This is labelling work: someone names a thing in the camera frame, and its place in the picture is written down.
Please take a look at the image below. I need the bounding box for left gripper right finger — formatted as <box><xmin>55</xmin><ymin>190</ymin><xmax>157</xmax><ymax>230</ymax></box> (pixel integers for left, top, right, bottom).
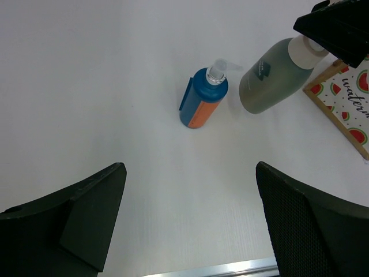
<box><xmin>255</xmin><ymin>162</ymin><xmax>368</xmax><ymax>276</ymax></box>

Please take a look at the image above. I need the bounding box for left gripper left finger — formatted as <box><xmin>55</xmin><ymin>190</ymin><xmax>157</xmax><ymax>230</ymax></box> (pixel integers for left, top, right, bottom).
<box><xmin>1</xmin><ymin>163</ymin><xmax>127</xmax><ymax>276</ymax></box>

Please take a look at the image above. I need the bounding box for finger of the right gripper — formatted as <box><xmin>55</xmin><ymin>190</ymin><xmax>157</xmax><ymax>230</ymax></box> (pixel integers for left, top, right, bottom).
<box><xmin>293</xmin><ymin>0</ymin><xmax>368</xmax><ymax>68</ymax></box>

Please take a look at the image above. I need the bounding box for watermelon print canvas bag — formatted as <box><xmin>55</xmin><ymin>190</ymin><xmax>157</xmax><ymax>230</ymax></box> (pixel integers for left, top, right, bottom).
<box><xmin>303</xmin><ymin>57</ymin><xmax>368</xmax><ymax>160</ymax></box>

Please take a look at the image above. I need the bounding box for green bottle beige cap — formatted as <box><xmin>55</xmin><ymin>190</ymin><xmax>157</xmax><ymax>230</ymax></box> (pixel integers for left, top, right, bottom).
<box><xmin>239</xmin><ymin>35</ymin><xmax>329</xmax><ymax>114</ymax></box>

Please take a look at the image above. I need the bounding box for blue orange spray bottle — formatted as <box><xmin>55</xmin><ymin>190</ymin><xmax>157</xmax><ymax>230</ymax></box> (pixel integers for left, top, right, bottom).
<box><xmin>179</xmin><ymin>58</ymin><xmax>243</xmax><ymax>129</ymax></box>

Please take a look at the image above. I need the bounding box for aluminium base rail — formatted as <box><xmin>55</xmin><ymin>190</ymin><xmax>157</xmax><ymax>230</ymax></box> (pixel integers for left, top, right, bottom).
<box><xmin>148</xmin><ymin>257</ymin><xmax>280</xmax><ymax>277</ymax></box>

